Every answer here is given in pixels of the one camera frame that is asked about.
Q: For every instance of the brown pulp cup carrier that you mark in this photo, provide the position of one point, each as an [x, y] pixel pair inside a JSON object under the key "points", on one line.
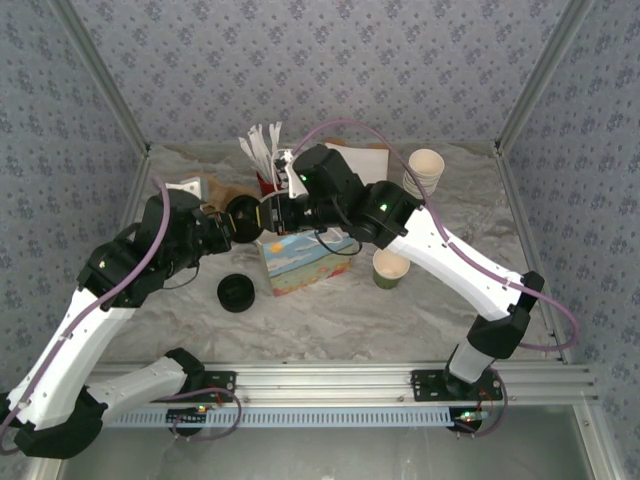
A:
{"points": [[225, 189]]}

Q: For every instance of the printed paper carrier bag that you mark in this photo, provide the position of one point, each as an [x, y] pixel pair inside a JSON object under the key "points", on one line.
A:
{"points": [[300, 270]]}

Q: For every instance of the green paper coffee cup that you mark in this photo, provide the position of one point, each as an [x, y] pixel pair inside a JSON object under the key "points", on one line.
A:
{"points": [[391, 272]]}

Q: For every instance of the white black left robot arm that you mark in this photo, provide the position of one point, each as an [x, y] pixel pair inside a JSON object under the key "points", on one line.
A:
{"points": [[65, 340]]}

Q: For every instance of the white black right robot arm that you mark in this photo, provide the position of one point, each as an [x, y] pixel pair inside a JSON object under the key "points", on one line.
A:
{"points": [[450, 265]]}

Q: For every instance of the red holder cup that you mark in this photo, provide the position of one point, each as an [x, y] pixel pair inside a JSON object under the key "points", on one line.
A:
{"points": [[265, 187]]}

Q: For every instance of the white napkin stack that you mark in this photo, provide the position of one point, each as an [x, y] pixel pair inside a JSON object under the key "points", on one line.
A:
{"points": [[365, 165]]}

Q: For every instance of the stacked cream paper cups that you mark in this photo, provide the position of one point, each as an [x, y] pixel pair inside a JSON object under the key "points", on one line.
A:
{"points": [[425, 165]]}

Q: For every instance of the small black controller board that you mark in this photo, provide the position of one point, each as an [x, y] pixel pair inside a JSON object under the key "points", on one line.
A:
{"points": [[192, 420], [467, 422]]}

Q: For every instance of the grey metal panel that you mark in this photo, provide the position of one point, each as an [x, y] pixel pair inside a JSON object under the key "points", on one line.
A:
{"points": [[325, 455]]}

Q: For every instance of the aluminium table side rail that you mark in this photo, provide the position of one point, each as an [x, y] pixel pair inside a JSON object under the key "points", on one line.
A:
{"points": [[134, 195], [523, 225]]}

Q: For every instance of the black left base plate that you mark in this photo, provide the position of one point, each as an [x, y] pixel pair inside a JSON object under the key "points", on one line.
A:
{"points": [[220, 385]]}

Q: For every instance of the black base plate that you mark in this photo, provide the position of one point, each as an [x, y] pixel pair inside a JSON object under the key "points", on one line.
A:
{"points": [[220, 385], [427, 385]]}

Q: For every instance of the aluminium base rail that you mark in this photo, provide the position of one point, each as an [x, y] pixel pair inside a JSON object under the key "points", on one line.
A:
{"points": [[325, 385]]}

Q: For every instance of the aluminium frame post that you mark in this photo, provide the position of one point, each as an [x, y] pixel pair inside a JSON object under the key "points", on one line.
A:
{"points": [[542, 75], [102, 75]]}

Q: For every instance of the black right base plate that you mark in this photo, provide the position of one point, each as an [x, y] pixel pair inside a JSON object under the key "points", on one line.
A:
{"points": [[427, 385]]}

